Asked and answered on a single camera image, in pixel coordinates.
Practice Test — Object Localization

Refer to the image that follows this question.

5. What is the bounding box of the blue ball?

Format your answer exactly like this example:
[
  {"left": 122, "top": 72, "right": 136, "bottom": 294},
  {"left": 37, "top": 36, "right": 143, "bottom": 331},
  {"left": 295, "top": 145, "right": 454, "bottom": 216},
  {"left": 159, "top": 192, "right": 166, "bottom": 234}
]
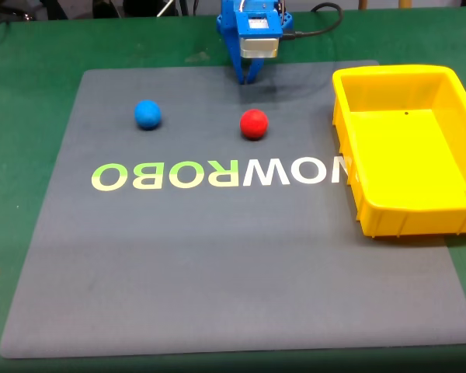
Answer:
[{"left": 134, "top": 99, "right": 162, "bottom": 131}]

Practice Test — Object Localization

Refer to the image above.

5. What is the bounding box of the grey mat with lettering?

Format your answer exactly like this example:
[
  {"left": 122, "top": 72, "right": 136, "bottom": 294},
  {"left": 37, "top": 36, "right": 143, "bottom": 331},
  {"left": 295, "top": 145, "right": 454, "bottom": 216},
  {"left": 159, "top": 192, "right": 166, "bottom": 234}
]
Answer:
[{"left": 0, "top": 59, "right": 466, "bottom": 360}]

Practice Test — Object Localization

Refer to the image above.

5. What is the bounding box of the yellow plastic bin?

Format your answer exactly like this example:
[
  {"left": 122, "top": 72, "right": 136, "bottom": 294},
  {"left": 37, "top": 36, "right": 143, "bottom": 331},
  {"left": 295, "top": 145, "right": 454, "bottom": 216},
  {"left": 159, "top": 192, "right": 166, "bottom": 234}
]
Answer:
[{"left": 332, "top": 64, "right": 466, "bottom": 239}]

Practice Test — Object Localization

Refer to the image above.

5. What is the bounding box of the white rod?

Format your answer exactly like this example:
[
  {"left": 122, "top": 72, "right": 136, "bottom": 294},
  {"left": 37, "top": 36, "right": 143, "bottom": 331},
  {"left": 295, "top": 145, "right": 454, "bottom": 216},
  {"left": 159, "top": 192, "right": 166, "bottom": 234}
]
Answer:
[{"left": 156, "top": 0, "right": 176, "bottom": 18}]

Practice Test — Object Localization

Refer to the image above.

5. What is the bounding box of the black power cable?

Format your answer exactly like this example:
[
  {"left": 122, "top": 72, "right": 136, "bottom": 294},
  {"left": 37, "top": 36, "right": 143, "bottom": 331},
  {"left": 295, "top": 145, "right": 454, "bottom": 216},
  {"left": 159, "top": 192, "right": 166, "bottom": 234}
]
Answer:
[{"left": 282, "top": 2, "right": 344, "bottom": 41}]

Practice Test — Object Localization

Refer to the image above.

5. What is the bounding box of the red ball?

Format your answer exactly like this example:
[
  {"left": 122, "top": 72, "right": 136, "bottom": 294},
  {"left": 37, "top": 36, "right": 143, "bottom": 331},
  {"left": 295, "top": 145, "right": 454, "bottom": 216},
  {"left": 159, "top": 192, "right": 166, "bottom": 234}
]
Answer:
[{"left": 239, "top": 109, "right": 270, "bottom": 141}]

